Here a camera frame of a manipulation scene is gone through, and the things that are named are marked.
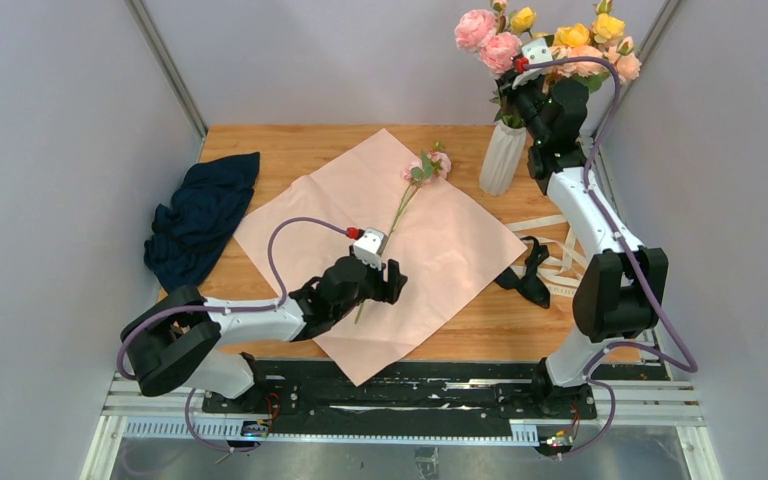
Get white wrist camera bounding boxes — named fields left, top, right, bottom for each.
left=350, top=228, right=388, bottom=271
left=511, top=36, right=553, bottom=89

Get aluminium frame post left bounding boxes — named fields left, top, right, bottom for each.
left=124, top=0, right=209, bottom=141

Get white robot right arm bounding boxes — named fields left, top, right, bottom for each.
left=498, top=70, right=668, bottom=418

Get pink paper flower wrap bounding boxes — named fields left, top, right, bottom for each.
left=234, top=130, right=525, bottom=385

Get dark blue cloth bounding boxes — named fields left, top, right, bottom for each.
left=143, top=152, right=261, bottom=293

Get aluminium frame rail front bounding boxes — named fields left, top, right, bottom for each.
left=82, top=376, right=722, bottom=479

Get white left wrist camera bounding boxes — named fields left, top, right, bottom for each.
left=350, top=228, right=388, bottom=271

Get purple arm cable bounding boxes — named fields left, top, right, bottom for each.
left=515, top=56, right=699, bottom=458
left=116, top=217, right=362, bottom=458

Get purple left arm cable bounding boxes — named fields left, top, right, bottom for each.
left=116, top=217, right=362, bottom=458

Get deep pink rose stem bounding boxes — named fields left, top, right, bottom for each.
left=453, top=0, right=524, bottom=127

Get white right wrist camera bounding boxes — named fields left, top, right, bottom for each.
left=511, top=36, right=553, bottom=89

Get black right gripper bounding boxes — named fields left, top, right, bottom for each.
left=494, top=68, right=551, bottom=145

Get black printed ribbon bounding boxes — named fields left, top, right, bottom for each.
left=494, top=236, right=551, bottom=309

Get white printed ribbon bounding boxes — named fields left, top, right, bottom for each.
left=506, top=214, right=587, bottom=298

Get yellow and pink flowers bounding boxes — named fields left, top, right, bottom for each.
left=509, top=0, right=644, bottom=94

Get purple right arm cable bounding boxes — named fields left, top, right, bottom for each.
left=515, top=56, right=699, bottom=458

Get white ribbed vase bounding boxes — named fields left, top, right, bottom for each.
left=479, top=120, right=528, bottom=196

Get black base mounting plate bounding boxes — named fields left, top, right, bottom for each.
left=190, top=360, right=597, bottom=438

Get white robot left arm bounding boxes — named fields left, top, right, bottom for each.
left=116, top=255, right=408, bottom=413

